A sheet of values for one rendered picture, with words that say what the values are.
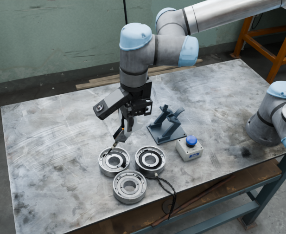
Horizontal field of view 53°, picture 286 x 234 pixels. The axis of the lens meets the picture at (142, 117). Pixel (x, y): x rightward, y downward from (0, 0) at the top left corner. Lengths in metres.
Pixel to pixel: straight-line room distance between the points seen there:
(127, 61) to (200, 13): 0.24
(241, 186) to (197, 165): 0.37
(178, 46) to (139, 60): 0.10
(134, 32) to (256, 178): 0.95
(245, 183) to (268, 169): 0.15
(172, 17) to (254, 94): 0.72
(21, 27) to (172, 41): 1.77
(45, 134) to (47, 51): 1.44
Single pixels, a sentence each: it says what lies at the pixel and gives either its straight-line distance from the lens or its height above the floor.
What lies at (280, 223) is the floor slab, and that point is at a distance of 2.03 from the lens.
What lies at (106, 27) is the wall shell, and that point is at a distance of 2.50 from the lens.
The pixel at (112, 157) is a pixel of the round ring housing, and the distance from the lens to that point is 0.99.
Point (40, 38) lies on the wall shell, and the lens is 2.42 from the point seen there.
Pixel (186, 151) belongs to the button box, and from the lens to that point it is 1.01.
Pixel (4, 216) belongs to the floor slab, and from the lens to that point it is 1.91.
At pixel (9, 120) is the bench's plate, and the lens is 1.20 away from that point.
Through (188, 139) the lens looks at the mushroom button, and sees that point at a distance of 1.00.
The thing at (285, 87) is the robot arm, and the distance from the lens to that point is 1.11.
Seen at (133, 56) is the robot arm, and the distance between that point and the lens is 0.70.
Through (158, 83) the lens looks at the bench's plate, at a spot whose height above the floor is 0.80.
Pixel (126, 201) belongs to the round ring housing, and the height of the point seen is 0.83.
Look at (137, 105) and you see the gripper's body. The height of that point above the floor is 1.07.
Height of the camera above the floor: 1.60
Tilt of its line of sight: 44 degrees down
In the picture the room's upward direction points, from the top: 6 degrees clockwise
